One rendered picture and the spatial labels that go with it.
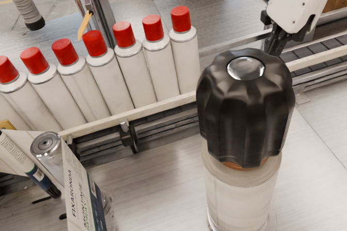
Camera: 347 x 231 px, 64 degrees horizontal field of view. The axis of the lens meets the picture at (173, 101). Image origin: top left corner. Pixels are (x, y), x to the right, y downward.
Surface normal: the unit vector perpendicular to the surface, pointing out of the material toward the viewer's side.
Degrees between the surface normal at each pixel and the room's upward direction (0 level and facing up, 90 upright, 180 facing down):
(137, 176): 0
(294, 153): 0
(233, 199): 87
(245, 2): 0
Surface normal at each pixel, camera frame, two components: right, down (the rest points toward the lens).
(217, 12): -0.15, -0.68
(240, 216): -0.10, 0.73
